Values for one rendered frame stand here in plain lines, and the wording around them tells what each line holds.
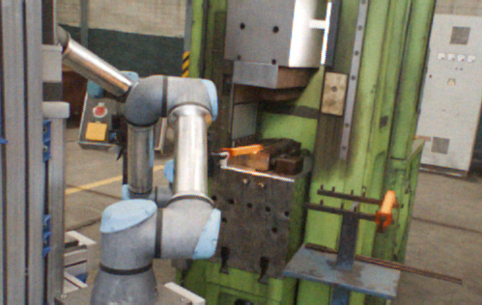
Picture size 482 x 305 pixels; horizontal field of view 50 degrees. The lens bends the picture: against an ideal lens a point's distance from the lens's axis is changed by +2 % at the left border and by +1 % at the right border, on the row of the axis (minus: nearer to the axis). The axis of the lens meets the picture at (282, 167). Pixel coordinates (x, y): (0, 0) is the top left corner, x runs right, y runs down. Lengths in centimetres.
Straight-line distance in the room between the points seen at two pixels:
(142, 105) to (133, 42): 877
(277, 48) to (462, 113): 535
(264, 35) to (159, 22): 774
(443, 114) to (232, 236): 538
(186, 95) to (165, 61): 835
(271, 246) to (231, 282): 28
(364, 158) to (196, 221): 116
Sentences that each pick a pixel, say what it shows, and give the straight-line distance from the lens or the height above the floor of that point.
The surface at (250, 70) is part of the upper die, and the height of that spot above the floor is 133.
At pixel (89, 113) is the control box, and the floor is 108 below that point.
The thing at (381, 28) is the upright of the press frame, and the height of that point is 155.
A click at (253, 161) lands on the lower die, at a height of 95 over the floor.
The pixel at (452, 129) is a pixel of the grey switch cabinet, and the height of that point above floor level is 62.
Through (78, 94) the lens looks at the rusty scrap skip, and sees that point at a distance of 865.
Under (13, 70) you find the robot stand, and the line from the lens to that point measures 117.
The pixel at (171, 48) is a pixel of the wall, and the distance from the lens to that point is 969.
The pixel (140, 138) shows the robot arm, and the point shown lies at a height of 114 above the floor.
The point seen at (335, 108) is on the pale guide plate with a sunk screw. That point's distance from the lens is 219.
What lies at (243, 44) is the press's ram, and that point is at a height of 143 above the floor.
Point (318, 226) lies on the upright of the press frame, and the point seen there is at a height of 67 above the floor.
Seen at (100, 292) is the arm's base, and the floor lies 86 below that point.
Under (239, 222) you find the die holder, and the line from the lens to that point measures 224.
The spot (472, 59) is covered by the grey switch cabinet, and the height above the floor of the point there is 156.
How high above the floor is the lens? 142
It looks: 13 degrees down
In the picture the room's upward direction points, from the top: 6 degrees clockwise
